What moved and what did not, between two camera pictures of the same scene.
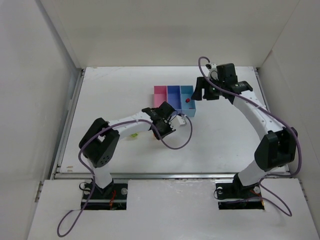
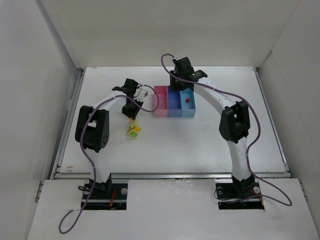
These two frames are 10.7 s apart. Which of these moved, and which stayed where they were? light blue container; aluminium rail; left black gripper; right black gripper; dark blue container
Moved: right black gripper; left black gripper
Stayed: aluminium rail; dark blue container; light blue container
